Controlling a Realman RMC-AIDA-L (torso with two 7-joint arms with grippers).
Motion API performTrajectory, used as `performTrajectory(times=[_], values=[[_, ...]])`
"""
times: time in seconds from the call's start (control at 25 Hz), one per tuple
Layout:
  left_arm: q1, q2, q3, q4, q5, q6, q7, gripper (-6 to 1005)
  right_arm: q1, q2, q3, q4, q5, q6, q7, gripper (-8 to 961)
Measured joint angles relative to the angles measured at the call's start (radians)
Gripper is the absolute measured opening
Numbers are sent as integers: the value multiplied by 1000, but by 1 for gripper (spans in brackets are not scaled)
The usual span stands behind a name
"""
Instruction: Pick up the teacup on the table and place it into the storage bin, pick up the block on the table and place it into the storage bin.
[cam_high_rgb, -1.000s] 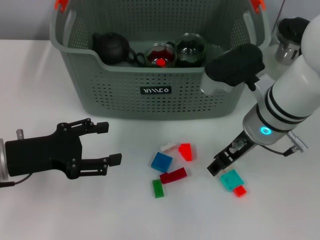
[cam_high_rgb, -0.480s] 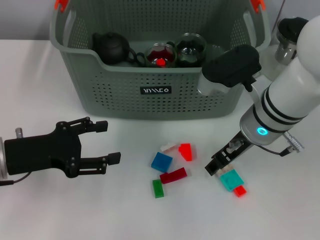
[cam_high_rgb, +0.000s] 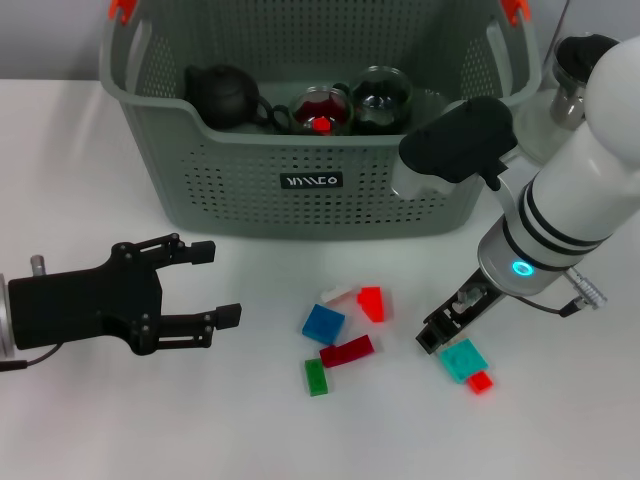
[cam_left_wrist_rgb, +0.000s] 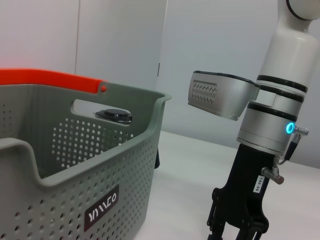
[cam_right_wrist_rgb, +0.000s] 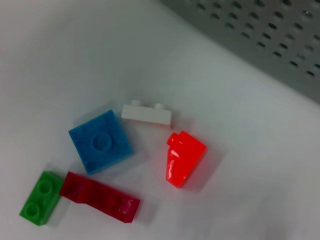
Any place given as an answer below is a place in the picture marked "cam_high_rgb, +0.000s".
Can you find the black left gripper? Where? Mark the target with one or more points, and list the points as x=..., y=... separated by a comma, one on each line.
x=85, y=305

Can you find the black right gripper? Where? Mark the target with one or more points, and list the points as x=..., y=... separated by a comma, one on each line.
x=470, y=305

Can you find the cyan square toy plate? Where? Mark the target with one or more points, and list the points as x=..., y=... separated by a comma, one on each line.
x=465, y=362

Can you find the small red toy brick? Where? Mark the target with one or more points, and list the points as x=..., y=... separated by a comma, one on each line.
x=481, y=383
x=321, y=125

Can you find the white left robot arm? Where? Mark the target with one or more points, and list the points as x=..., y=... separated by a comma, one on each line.
x=3, y=320

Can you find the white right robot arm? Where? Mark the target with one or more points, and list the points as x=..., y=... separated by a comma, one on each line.
x=575, y=190

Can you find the grey perforated storage bin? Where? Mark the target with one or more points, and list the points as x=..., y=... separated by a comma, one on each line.
x=375, y=200

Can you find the red sloped toy brick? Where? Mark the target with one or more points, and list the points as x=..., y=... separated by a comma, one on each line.
x=372, y=302

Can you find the dark red long brick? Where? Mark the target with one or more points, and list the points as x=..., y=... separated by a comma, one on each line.
x=347, y=351

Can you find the blue square toy plate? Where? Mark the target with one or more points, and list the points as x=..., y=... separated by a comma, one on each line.
x=324, y=325

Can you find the green toy brick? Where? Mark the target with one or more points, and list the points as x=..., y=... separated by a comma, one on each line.
x=317, y=377

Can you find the silver left wrist stub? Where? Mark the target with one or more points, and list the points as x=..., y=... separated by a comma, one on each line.
x=38, y=265

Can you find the dark clay teapot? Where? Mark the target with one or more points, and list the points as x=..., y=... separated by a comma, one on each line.
x=225, y=97

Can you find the thin dark wall strip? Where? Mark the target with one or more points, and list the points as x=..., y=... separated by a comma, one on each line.
x=561, y=25

